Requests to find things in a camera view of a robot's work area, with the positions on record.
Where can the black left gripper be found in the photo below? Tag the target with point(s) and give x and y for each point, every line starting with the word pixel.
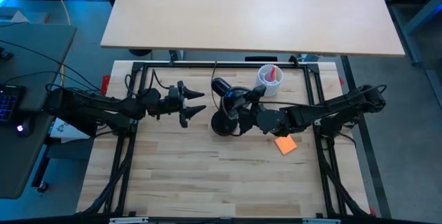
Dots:
pixel 172 105

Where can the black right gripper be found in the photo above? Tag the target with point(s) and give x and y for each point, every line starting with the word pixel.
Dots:
pixel 249 108

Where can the black desk lamp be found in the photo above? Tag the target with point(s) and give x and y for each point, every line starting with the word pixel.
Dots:
pixel 222 123

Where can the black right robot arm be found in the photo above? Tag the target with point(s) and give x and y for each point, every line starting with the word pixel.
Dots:
pixel 304 113

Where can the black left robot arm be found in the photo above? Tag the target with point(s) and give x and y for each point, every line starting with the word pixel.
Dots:
pixel 103 104

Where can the white ribbed cup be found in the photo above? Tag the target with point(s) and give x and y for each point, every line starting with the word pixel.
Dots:
pixel 264 85

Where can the red pen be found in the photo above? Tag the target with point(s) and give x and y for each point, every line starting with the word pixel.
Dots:
pixel 273 74

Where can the orange sticky note pad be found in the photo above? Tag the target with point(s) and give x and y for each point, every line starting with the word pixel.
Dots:
pixel 286 144

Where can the red clamp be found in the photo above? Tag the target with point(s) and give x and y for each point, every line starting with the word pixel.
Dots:
pixel 105 83

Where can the light wooden desk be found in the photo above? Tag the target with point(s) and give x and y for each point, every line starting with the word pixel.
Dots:
pixel 252 13

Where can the grey desk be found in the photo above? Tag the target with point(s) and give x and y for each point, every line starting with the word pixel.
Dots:
pixel 34 65

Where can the black desk leg with caster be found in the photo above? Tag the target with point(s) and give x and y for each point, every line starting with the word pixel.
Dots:
pixel 40 172

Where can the black computer mouse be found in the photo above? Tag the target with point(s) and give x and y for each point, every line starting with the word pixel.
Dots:
pixel 25 127

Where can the black keyboard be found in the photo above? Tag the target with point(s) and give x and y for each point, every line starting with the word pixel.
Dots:
pixel 8 103

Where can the white paper sheet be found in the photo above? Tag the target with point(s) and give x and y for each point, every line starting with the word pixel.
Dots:
pixel 20 18

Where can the small black device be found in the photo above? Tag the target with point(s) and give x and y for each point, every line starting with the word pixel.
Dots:
pixel 5 55

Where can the grey metal shelf rack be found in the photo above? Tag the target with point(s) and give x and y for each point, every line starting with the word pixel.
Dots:
pixel 419 13

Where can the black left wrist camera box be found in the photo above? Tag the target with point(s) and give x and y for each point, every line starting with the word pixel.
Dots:
pixel 173 92

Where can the black metal table frame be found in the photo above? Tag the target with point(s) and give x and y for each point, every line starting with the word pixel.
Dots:
pixel 241 65

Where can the silver metal bracket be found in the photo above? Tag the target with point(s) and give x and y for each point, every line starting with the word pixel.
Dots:
pixel 128 220
pixel 321 221

